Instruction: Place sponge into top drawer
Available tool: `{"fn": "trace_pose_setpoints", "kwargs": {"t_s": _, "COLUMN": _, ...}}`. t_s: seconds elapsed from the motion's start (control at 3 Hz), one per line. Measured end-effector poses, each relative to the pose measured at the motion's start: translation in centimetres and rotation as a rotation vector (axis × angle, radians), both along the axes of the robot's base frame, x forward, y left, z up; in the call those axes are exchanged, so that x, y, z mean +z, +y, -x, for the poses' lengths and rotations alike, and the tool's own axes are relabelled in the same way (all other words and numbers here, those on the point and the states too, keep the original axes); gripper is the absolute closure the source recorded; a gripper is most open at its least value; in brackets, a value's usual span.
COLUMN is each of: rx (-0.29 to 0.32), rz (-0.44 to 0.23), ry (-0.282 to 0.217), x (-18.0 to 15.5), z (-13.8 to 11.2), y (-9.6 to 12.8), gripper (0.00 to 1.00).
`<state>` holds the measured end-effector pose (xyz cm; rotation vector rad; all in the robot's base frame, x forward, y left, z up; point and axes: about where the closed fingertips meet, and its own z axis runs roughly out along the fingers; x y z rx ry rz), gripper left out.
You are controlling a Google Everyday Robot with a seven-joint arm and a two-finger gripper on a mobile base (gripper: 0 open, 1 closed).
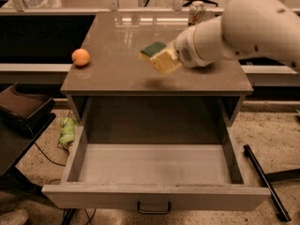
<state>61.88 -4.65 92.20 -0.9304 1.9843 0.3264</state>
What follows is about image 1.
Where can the black drawer handle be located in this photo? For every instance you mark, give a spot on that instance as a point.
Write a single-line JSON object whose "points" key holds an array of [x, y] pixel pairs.
{"points": [[154, 210]]}

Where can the open top drawer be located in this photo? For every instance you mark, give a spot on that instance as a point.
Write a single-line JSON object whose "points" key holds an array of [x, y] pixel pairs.
{"points": [[193, 176]]}

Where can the black metal stand leg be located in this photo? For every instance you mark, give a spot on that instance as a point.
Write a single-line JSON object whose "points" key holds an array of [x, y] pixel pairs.
{"points": [[268, 179]]}

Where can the green and yellow sponge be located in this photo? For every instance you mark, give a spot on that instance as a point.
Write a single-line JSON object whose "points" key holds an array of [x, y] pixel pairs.
{"points": [[150, 50]]}

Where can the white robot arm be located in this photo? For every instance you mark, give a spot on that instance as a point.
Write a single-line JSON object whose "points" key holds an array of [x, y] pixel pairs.
{"points": [[245, 29]]}

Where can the orange fruit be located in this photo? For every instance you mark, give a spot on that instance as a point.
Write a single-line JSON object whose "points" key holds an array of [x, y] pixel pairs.
{"points": [[80, 57]]}

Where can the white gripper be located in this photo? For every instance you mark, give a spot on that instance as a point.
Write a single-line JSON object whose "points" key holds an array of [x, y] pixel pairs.
{"points": [[184, 48]]}

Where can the soda can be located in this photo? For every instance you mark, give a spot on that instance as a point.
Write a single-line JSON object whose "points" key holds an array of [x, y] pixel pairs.
{"points": [[196, 12]]}

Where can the white shoe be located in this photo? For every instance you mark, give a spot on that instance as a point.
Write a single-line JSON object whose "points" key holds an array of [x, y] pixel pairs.
{"points": [[17, 217]]}

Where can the green crumpled bag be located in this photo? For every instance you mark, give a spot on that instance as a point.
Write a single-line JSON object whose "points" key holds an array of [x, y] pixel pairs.
{"points": [[67, 134]]}

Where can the grey cabinet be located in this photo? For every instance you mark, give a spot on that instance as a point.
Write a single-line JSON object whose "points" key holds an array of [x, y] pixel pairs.
{"points": [[119, 97]]}

